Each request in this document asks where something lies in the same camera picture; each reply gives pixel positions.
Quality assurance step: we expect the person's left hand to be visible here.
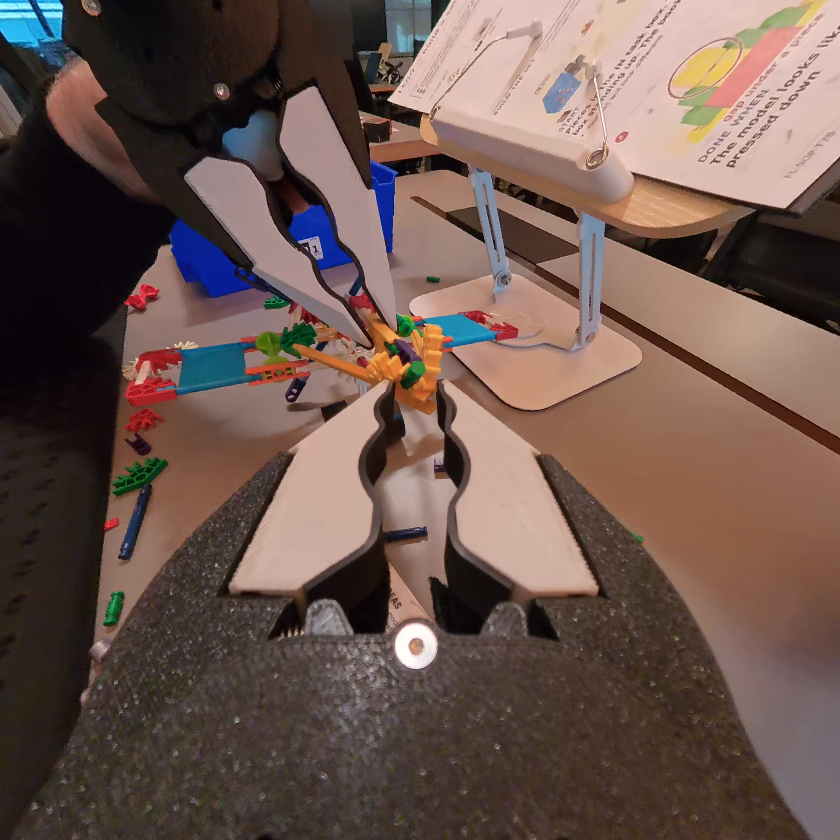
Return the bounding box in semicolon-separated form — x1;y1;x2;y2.
45;62;161;204

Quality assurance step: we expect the white instruction booklet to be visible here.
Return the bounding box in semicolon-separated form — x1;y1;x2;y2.
387;564;434;621

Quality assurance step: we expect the person's left forearm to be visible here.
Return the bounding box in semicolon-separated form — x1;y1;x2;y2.
0;56;175;349

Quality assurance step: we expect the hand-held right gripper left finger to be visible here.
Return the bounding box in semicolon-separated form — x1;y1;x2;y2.
228;379;395;598

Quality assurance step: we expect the white instruction sheet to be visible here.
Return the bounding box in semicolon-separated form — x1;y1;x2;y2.
390;0;840;214

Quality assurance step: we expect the long background table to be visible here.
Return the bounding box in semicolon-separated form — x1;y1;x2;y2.
357;110;454;165

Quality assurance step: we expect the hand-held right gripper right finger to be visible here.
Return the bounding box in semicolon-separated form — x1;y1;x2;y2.
436;381;601;599

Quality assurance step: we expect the wire page clip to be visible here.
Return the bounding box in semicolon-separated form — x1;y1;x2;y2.
586;60;613;168
430;18;546;119

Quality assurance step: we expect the colourful construction toy model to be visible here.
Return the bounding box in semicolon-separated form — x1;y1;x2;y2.
121;289;519;417

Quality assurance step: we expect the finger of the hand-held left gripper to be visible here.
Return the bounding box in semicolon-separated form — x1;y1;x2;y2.
184;156;374;349
279;85;399;331

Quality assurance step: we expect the blue bin with white label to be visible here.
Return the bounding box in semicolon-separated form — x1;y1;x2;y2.
169;161;399;299

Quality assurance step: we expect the wooden stand board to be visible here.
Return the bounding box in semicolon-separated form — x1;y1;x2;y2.
420;118;752;240

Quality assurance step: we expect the white page holder bar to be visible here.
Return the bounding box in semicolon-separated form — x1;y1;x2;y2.
430;108;636;204

